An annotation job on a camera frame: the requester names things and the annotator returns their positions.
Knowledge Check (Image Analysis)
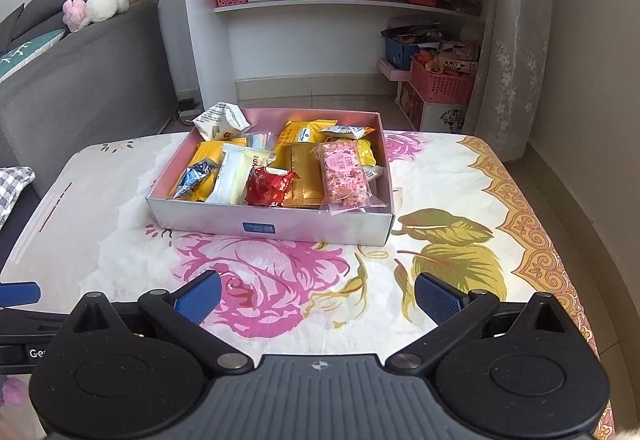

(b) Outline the pink nougat packet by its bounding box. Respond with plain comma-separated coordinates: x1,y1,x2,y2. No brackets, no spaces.
311,140,388,213

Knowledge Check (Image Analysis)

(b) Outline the white printed storage box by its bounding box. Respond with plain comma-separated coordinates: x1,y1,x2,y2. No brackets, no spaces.
397,81,468,133

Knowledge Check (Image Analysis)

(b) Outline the floral tablecloth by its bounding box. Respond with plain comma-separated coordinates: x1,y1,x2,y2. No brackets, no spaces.
0,130,616,440

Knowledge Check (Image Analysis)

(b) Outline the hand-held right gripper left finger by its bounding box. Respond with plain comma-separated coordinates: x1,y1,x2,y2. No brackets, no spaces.
60,269,256,373

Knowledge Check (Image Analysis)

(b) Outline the white bookshelf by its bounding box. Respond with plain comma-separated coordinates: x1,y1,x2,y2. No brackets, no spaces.
167,0,496,96

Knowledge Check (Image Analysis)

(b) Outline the large pink plastic basket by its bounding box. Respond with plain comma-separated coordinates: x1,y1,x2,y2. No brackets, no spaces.
410,55,476,107

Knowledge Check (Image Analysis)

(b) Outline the gold snack packet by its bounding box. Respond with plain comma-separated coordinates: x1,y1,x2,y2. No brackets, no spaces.
270,143,326,210

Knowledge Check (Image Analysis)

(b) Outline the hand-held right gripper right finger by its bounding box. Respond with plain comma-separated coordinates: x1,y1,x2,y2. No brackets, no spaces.
385,271,583,371

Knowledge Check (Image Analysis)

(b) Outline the clear bread packet blue print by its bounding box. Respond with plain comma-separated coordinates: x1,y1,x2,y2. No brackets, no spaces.
319,124,376,140

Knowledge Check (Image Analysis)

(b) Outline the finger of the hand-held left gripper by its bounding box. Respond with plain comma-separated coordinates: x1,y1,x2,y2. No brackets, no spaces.
0,281,42,310
0,309,75,346

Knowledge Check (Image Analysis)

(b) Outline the grey sofa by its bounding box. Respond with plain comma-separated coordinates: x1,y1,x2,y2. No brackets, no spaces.
0,0,176,201

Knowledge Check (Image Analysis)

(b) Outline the large yellow snack packet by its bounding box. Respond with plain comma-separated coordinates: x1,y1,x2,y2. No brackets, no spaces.
167,140,226,203

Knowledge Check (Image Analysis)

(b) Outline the pink cardboard box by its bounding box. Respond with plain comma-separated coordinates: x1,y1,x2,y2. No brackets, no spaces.
145,106,397,248

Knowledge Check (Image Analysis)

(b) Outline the yellow packet with blue logo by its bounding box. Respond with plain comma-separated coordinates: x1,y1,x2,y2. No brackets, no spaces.
275,117,331,148

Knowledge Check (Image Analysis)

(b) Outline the lace curtain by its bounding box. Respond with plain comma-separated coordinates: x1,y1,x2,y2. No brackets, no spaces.
472,0,566,161

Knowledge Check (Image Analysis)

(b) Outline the grey checked cushion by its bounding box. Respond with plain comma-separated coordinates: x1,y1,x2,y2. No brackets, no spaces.
0,165,37,231

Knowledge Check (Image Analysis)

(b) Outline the pale yellow white snack packet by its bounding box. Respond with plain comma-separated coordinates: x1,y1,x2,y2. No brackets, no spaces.
205,143,277,206

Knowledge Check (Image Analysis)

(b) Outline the orange and white snack packet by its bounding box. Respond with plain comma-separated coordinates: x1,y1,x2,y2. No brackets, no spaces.
225,131,278,152

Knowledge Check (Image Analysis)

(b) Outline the dark grey cushion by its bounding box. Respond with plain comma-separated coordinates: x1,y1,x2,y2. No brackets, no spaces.
0,2,26,52

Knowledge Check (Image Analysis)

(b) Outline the teal cushion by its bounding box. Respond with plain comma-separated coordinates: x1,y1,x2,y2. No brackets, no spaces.
0,28,68,81

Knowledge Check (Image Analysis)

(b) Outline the red snack packet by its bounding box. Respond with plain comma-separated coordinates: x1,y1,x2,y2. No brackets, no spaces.
242,166,300,208

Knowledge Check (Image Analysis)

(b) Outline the white and pink plush toy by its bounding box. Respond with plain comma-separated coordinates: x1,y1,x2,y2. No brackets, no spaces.
62,0,131,34

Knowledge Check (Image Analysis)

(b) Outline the blue storage box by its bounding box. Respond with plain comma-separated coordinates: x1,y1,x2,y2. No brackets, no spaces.
384,38,421,71

